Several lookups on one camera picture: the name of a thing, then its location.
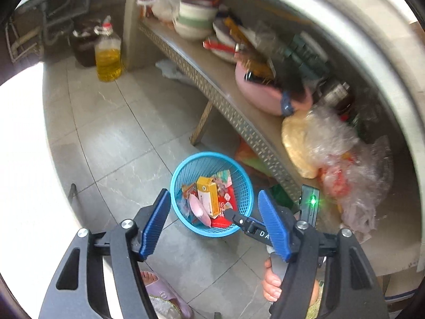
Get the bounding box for pink basin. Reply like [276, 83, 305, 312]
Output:
[235, 58, 314, 117]

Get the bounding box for white green bowl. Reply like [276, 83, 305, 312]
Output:
[178, 10, 216, 30]

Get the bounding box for yellow round bag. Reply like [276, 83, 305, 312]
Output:
[282, 110, 329, 178]

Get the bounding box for pinkish plastic bag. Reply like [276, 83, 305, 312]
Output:
[339, 186, 396, 243]

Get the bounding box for person's right hand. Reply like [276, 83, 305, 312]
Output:
[262, 258, 284, 303]

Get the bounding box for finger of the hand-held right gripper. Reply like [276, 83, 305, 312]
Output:
[224, 209, 253, 231]

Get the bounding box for glass bottle metal cap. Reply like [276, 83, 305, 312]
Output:
[324, 81, 352, 114]

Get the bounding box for blue plastic basket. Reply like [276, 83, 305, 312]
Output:
[170, 152, 254, 238]

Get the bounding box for pink slipper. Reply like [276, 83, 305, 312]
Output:
[139, 270, 194, 319]

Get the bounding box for white plastic bag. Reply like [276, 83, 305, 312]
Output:
[138, 0, 181, 24]

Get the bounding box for red printed packet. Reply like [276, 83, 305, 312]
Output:
[212, 169, 240, 230]

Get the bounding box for clear bag red contents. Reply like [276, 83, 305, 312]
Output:
[319, 153, 369, 207]

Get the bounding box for crumpled white floor bag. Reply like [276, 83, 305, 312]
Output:
[155, 59, 196, 82]

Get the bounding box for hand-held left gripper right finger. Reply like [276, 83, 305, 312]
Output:
[257, 189, 389, 319]

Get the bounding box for perforated metal shelf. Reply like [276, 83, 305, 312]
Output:
[138, 15, 412, 273]

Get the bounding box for cooking oil bottle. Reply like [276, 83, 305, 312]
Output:
[94, 15, 123, 82]

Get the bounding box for dark jug behind oil bottle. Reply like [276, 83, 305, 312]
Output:
[71, 20, 103, 68]

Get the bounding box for person's right forearm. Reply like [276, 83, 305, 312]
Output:
[307, 279, 324, 319]

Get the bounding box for grey drain pipe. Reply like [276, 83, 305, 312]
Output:
[7, 0, 75, 63]

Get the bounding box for clear crinkled plastic bag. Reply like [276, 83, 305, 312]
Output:
[305, 104, 396, 187]

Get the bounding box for yellow white cardboard box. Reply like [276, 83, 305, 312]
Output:
[196, 177, 221, 218]

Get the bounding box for white plate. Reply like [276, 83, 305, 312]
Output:
[212, 16, 246, 64]

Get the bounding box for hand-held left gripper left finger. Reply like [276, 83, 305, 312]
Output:
[38, 188, 171, 319]

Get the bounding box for red handled utensil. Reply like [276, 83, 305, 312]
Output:
[203, 38, 240, 54]

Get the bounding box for grey concrete counter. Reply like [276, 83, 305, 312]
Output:
[124, 0, 425, 187]

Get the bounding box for orange green bag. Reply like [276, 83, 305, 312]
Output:
[236, 140, 299, 207]

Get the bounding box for pink soft packet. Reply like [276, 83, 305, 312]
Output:
[189, 194, 213, 228]

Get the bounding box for clear red plastic bag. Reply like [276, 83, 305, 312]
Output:
[181, 182, 200, 220]

